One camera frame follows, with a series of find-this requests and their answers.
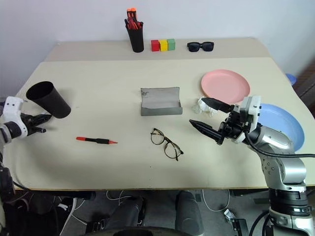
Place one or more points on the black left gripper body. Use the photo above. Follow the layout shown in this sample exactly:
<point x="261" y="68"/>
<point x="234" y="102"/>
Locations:
<point x="29" y="123"/>

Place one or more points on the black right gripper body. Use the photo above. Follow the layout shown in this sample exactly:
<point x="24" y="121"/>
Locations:
<point x="232" y="127"/>

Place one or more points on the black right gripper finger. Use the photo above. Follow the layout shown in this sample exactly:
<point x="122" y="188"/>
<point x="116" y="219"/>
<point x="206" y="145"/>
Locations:
<point x="208" y="129"/>
<point x="219" y="105"/>

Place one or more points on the white tissue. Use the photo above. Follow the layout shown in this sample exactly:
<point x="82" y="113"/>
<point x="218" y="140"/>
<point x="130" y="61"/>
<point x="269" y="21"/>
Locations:
<point x="203" y="106"/>

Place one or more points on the blue plate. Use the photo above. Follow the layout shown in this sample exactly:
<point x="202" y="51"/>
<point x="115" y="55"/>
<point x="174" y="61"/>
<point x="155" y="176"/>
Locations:
<point x="280" y="123"/>

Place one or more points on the tortoiseshell round eyeglasses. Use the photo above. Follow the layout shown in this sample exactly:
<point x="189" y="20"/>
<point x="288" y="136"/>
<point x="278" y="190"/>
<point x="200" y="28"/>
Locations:
<point x="157" y="134"/>

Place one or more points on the grey glasses case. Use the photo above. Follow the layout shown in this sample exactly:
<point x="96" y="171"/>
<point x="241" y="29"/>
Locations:
<point x="160" y="98"/>

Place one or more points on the red and black marker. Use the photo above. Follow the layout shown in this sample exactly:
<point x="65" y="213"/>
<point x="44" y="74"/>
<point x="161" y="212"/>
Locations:
<point x="97" y="140"/>

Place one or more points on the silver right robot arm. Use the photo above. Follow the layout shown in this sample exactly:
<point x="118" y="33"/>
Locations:
<point x="283" y="167"/>

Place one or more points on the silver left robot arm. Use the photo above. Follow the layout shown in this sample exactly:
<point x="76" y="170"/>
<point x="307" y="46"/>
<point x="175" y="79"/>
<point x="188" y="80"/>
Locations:
<point x="10" y="129"/>

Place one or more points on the black marker holder cup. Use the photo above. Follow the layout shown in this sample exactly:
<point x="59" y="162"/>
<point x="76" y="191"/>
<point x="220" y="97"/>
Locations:
<point x="136" y="39"/>

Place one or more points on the pink plate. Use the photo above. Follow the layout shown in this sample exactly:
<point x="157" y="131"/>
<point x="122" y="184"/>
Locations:
<point x="225" y="84"/>

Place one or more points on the black sunglasses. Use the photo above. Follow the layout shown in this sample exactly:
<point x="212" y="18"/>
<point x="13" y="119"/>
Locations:
<point x="194" y="46"/>

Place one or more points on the blue plastic stool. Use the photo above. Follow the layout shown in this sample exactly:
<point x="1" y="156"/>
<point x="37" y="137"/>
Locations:
<point x="291" y="78"/>

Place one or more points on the green wooden block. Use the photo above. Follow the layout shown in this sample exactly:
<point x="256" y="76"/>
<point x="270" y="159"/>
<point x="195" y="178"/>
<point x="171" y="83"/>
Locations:
<point x="171" y="44"/>

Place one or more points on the yellow wooden block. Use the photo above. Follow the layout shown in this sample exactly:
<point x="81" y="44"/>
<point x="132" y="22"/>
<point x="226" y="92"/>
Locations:
<point x="163" y="45"/>

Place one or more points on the dark grey rounded shape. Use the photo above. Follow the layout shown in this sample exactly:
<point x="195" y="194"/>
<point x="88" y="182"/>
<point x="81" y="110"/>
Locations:
<point x="188" y="211"/>
<point x="128" y="211"/>

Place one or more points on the red wooden block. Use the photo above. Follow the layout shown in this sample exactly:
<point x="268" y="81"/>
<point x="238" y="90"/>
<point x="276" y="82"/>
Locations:
<point x="155" y="46"/>

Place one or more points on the brown wooden furniture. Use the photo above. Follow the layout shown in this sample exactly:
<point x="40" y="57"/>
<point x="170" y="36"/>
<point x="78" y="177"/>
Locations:
<point x="306" y="81"/>

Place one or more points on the metal caster wheel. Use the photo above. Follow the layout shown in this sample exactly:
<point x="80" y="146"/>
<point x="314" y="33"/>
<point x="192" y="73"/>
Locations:
<point x="230" y="215"/>

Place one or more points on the red marker in holder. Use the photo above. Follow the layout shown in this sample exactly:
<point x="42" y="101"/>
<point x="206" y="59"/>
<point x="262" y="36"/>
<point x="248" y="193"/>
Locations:
<point x="133" y="24"/>

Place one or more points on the black domed shape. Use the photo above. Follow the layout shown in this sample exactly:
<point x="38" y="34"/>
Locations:
<point x="140" y="232"/>

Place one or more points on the orange capped black marker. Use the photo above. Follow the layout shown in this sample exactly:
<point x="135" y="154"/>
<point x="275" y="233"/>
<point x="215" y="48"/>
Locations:
<point x="129" y="13"/>
<point x="134" y="12"/>

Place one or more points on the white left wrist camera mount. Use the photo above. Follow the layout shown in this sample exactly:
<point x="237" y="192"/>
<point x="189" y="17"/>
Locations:
<point x="13" y="105"/>

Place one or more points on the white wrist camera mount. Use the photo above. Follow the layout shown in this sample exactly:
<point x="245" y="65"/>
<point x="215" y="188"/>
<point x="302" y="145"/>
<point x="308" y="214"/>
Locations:
<point x="13" y="105"/>
<point x="249" y="110"/>

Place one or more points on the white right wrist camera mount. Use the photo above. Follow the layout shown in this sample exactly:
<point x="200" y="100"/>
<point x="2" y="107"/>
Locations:
<point x="249" y="110"/>

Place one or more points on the black table frame bar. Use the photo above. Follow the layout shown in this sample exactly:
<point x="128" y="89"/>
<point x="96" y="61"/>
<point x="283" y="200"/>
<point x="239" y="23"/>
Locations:
<point x="73" y="195"/>

